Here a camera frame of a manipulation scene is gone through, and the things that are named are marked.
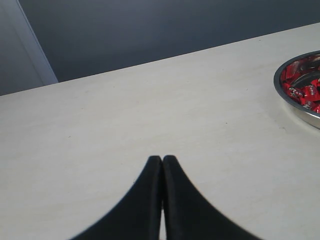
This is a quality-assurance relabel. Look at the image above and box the red wrapped candy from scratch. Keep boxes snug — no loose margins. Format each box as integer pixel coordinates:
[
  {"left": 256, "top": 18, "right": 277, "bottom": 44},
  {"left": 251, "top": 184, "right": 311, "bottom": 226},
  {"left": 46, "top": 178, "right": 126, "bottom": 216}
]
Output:
[
  {"left": 287, "top": 86, "right": 304, "bottom": 104},
  {"left": 300, "top": 78, "right": 320, "bottom": 105}
]

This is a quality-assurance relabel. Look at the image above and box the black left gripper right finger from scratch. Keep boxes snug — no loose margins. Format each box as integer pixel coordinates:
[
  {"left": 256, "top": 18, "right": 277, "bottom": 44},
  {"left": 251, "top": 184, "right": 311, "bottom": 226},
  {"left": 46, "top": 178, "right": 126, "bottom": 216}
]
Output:
[{"left": 162, "top": 155, "right": 259, "bottom": 240}]

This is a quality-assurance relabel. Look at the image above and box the steel bowl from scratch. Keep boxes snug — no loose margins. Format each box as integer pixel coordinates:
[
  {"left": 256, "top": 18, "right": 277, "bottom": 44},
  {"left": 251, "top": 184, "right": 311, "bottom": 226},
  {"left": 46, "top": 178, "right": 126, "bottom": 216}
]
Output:
[{"left": 273, "top": 51, "right": 320, "bottom": 128}]

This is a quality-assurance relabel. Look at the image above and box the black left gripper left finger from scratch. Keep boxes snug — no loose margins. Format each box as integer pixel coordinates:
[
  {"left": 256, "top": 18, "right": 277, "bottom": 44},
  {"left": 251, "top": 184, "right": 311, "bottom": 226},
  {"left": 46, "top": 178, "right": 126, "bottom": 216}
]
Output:
[{"left": 74, "top": 155, "right": 163, "bottom": 240}]

